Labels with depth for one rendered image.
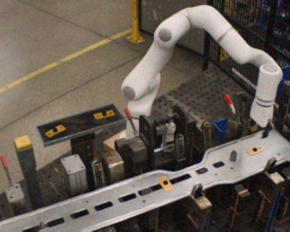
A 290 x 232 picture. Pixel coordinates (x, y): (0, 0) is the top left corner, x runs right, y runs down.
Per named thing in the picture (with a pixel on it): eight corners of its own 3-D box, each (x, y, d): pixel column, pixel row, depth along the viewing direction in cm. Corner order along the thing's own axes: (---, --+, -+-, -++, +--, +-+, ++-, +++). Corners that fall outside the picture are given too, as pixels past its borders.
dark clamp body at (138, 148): (133, 217, 209) (132, 156, 184) (121, 199, 218) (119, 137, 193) (153, 210, 212) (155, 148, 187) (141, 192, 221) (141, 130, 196)
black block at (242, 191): (230, 245, 195) (242, 201, 176) (218, 229, 202) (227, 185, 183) (245, 239, 198) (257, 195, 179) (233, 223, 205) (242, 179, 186)
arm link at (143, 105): (122, 114, 223) (123, 74, 207) (141, 97, 235) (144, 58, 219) (142, 123, 219) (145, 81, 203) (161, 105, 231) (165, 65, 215)
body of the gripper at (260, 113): (250, 94, 182) (246, 116, 189) (265, 108, 175) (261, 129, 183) (264, 91, 185) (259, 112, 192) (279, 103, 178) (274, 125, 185)
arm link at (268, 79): (260, 86, 183) (253, 96, 178) (264, 59, 175) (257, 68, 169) (278, 92, 180) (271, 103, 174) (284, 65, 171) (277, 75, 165)
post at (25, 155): (34, 222, 205) (16, 152, 176) (30, 211, 210) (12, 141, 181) (49, 217, 207) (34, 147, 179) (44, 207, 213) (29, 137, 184)
